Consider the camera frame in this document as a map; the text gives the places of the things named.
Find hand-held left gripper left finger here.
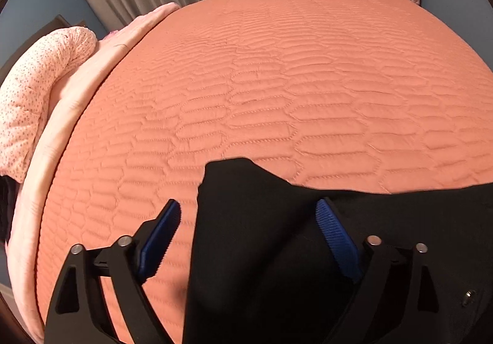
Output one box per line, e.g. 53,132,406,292
44,199,181,344

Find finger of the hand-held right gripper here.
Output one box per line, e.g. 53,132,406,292
450,284,493,329

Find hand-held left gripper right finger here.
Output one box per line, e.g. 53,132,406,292
316,198,449,344

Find black pants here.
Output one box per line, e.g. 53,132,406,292
181,157,493,344

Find black cloth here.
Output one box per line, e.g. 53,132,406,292
0,176,17,249

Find light pink blanket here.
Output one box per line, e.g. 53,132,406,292
6,2,181,342

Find pink quilted bedspread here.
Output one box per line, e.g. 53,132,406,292
36,0,493,333

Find floral pink pillow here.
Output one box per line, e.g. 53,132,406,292
0,26,97,184

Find grey headboard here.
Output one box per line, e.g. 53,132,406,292
0,14,69,75

